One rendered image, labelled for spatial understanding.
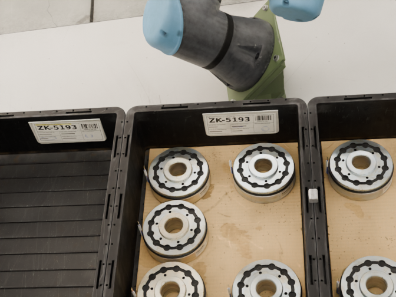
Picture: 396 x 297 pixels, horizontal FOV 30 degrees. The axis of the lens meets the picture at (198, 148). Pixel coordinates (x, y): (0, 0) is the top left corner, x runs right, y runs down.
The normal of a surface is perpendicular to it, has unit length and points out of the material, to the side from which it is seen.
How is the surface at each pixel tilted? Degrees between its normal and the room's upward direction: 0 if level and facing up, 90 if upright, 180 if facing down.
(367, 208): 0
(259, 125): 90
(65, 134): 90
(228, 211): 0
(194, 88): 0
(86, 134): 90
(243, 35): 33
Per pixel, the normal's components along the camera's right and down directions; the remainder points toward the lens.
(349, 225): -0.12, -0.60
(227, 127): -0.04, 0.80
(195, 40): 0.30, 0.50
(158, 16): -0.86, -0.15
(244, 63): 0.01, 0.43
